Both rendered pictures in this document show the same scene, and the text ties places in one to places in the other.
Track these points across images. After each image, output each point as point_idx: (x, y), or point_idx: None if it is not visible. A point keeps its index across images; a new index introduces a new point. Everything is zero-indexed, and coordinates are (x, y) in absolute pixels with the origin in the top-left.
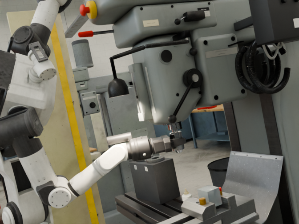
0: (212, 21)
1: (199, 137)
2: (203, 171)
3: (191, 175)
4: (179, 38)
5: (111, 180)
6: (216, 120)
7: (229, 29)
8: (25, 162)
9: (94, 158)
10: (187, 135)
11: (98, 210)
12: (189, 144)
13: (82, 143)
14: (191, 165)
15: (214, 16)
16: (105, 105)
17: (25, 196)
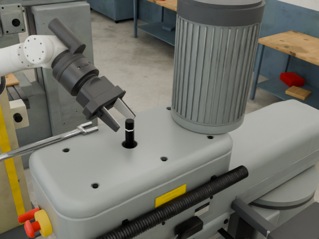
0: (209, 214)
1: (141, 25)
2: (139, 84)
3: (126, 88)
4: None
5: (34, 113)
6: (164, 6)
7: (225, 209)
8: None
9: (17, 111)
10: (128, 14)
11: (19, 177)
12: (128, 27)
13: (3, 109)
14: (127, 68)
15: (212, 208)
16: (33, 24)
17: None
